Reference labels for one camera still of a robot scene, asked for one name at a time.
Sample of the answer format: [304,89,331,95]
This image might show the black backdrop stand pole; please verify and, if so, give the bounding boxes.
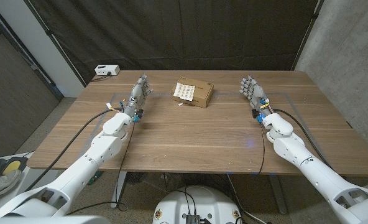
[24,0,88,88]
[291,0,324,71]

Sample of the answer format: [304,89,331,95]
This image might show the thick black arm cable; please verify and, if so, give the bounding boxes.
[271,108,334,170]
[24,107,124,192]

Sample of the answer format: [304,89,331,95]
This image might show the brown cardboard box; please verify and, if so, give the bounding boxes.
[171,76,215,109]

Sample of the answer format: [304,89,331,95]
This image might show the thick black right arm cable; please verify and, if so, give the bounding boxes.
[271,108,334,170]

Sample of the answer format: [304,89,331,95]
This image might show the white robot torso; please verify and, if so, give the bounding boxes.
[152,185,242,224]

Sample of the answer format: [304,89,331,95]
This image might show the white power outlet box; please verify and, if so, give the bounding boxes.
[94,64,121,77]

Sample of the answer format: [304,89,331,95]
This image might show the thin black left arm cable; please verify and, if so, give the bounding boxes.
[65,121,137,216]

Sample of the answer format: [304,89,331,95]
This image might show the grey sneaker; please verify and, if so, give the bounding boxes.
[0,169,22,200]

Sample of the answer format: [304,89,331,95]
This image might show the black backdrop curtain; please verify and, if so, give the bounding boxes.
[28,0,320,83]

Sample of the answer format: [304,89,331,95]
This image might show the yellow and black pad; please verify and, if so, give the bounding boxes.
[0,157,28,180]

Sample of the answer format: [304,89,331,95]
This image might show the teal and white packet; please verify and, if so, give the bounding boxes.
[87,170,104,186]

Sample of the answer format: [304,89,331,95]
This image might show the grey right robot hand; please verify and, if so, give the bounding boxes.
[239,74,274,118]

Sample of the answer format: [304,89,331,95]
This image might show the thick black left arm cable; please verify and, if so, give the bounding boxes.
[24,107,124,192]

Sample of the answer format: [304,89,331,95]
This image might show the white postage stamp sheet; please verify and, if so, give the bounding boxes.
[173,82,196,102]

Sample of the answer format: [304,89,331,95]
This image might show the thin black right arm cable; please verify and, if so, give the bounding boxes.
[258,121,266,175]

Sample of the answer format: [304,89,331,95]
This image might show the white table leg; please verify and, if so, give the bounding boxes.
[111,171,127,208]

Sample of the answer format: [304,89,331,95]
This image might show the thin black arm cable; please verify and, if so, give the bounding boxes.
[258,121,266,175]
[65,121,137,216]

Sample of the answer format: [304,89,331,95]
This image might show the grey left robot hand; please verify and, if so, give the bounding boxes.
[123,73,155,121]

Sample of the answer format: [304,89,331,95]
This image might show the grey table leg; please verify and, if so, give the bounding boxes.
[267,174,288,215]

